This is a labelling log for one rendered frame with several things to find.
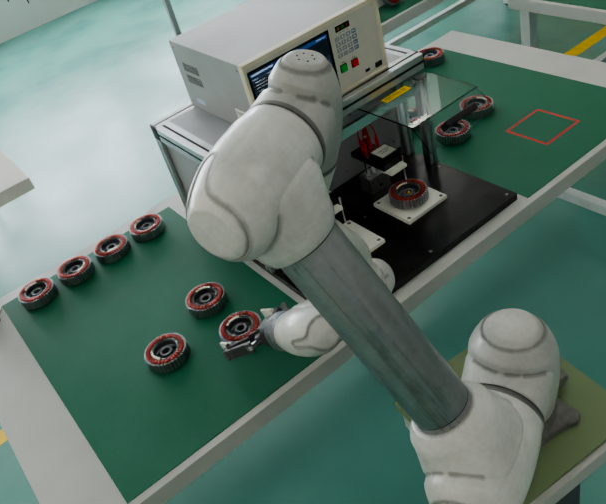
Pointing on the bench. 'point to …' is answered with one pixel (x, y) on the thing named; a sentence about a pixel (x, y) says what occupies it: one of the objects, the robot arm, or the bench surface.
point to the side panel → (179, 169)
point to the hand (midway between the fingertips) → (245, 330)
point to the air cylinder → (374, 181)
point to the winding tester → (274, 47)
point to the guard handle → (459, 116)
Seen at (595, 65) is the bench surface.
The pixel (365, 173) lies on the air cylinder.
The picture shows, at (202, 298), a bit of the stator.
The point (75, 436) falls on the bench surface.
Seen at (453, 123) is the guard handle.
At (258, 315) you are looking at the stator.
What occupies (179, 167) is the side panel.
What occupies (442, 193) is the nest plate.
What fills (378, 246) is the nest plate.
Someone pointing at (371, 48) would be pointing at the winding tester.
